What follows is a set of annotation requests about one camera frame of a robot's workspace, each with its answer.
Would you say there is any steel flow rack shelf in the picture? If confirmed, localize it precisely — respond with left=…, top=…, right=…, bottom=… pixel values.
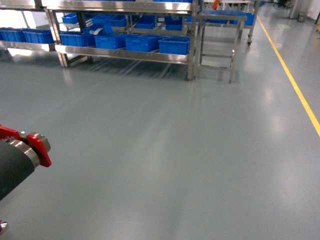
left=0, top=0, right=198, bottom=81

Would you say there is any blue bin right front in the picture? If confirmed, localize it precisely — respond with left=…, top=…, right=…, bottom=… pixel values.
left=158, top=36, right=190, bottom=55

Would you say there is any blue bin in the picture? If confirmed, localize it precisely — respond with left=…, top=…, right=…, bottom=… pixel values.
left=158, top=36, right=190, bottom=55
left=125, top=34, right=163, bottom=52

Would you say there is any blue bin left front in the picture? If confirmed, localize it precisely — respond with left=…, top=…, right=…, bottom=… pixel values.
left=125, top=34, right=163, bottom=52

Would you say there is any small steel table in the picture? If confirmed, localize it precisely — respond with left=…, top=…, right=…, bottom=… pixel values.
left=193, top=9, right=247, bottom=83

